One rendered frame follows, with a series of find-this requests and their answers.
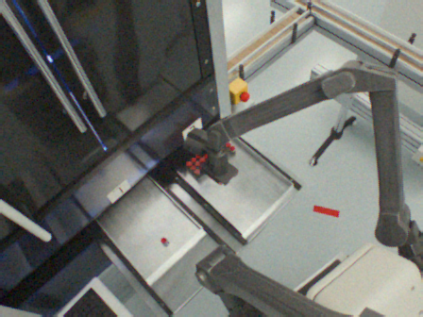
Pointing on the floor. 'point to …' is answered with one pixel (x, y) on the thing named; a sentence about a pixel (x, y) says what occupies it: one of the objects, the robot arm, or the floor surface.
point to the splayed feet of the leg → (330, 141)
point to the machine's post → (214, 15)
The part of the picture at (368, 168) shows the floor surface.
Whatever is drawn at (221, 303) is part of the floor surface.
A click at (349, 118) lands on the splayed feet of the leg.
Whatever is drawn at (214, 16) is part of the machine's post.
